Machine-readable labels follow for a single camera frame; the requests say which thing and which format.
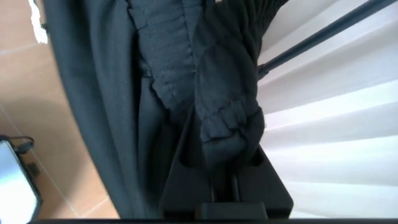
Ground black clothes rack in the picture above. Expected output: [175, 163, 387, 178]
[257, 0, 398, 81]

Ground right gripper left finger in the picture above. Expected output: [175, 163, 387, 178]
[160, 111, 216, 219]

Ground black shorts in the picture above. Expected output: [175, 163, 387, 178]
[28, 0, 290, 219]

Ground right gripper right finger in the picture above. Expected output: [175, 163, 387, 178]
[232, 145, 294, 219]

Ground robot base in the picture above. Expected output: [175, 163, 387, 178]
[0, 135, 44, 224]

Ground beige curtain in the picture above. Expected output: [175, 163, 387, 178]
[257, 0, 398, 219]

